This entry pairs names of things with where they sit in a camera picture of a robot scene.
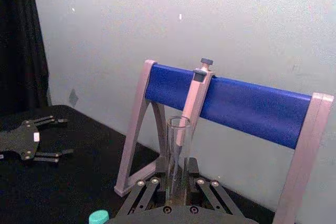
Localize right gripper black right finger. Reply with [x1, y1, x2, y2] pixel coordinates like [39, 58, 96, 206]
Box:
[183, 157, 246, 216]

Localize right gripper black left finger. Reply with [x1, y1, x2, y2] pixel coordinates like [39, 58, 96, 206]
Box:
[117, 157, 170, 216]

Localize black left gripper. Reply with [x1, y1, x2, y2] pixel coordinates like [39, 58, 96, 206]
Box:
[0, 115, 75, 164]

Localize clear glass test tube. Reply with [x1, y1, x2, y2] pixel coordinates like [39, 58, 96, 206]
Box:
[166, 116, 194, 207]

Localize black table cloth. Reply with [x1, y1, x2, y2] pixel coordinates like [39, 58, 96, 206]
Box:
[0, 104, 277, 224]

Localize teal bottle cap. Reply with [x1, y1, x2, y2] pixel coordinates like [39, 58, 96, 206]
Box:
[88, 209, 110, 224]

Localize black curtain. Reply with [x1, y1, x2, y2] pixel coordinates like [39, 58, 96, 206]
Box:
[0, 0, 51, 118]

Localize blue bar of stand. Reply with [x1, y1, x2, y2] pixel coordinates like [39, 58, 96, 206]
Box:
[145, 63, 312, 149]

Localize grey stand frame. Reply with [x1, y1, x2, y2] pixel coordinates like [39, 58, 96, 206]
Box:
[114, 59, 334, 224]

